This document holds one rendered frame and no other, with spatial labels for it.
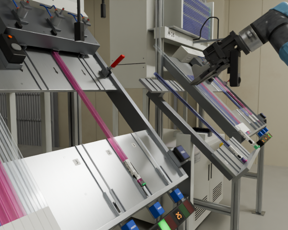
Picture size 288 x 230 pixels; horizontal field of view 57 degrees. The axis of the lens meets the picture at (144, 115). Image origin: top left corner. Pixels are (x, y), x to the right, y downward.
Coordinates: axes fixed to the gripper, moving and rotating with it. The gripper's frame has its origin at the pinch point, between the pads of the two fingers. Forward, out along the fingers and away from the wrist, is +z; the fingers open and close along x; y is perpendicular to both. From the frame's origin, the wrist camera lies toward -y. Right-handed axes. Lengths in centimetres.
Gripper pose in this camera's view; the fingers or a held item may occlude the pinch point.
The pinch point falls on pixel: (194, 84)
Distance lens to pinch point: 94.6
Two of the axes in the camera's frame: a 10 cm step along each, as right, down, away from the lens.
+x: -4.8, 0.8, -8.7
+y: -4.8, -8.6, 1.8
